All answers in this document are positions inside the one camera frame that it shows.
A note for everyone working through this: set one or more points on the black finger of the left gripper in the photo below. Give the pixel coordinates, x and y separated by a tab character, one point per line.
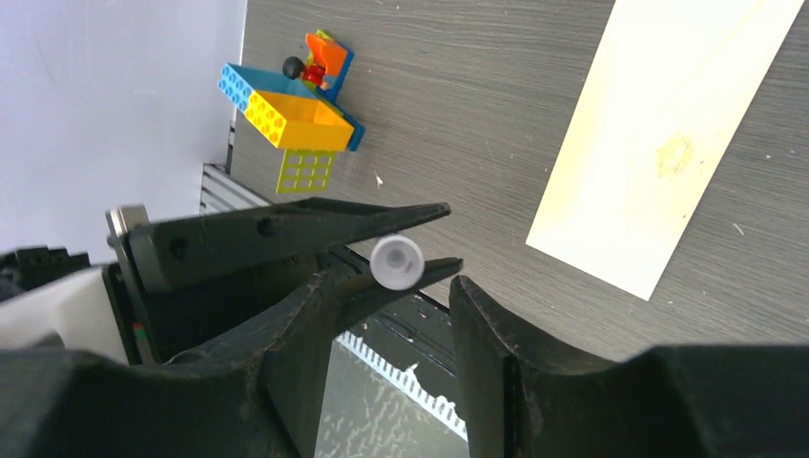
175	254
362	296

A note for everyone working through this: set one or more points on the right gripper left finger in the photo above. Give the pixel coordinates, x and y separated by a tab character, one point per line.
254	391

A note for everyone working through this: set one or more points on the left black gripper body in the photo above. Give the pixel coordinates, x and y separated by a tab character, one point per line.
158	326

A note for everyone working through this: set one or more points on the yellow-green lattice piece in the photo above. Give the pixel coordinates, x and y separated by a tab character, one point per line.
305	171

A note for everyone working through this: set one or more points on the white slotted cable duct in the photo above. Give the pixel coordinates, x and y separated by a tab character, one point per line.
406	381

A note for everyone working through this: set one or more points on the white glue stick cap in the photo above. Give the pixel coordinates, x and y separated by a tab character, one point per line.
396	262

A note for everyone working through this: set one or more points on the colourful toy brick structure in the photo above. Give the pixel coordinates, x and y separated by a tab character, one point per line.
296	114

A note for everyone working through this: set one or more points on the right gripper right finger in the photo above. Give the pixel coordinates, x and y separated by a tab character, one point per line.
529	394

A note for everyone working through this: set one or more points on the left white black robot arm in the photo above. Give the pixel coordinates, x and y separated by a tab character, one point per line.
50	294

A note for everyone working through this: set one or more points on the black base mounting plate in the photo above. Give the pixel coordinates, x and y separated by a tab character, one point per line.
414	329

